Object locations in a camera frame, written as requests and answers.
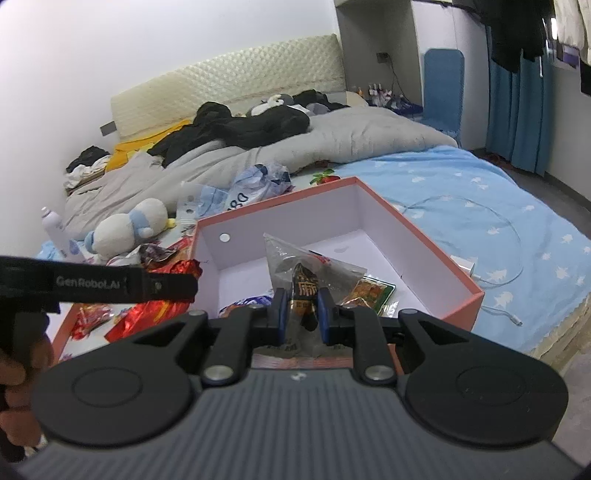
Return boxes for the clear black snack packet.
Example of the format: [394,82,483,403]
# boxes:
[263,234,367,358]

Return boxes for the person's left hand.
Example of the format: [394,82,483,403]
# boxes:
[1,306,54,463]

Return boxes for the green peanut snack packet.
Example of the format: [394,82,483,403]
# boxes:
[341,275,396,316]

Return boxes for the shallow pink box lid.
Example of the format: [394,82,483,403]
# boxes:
[52,304,115,365]

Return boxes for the white spray bottle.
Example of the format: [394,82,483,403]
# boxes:
[41,207,85,263]

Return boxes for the blue white snack packet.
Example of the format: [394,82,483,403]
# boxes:
[219,294,273,318]

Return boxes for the red foil snack packet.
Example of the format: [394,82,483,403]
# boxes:
[105,259,202,343]

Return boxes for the white blue penguin plush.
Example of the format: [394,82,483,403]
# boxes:
[84,198,169,260]

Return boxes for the deep pink cardboard box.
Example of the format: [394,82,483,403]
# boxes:
[193,177,484,330]

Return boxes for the dark brown snack packet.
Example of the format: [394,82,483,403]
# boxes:
[138,243,176,270]

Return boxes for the clothes pile on nightstand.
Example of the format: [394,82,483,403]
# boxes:
[63,146,111,190]

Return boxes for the yellow cloth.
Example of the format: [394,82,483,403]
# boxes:
[105,119,191,172]

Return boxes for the crumpled blue white plastic bag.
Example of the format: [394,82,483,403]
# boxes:
[175,163,293,225]

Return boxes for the light blue bedsheet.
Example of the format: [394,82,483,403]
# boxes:
[335,146,590,353]

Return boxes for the grey duvet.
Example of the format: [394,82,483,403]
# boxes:
[62,107,457,240]

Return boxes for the black clothing pile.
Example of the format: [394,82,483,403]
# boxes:
[147,90,346,167]

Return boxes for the white plush toy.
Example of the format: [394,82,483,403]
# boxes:
[245,94,294,117]

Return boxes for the cream padded headboard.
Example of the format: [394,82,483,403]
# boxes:
[110,34,346,140]

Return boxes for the blue chair back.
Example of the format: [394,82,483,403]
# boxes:
[421,49,465,144]

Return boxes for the blue curtain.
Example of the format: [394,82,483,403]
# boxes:
[486,25,554,176]

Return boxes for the hanging dark clothes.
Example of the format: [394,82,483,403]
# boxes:
[454,0,590,95]

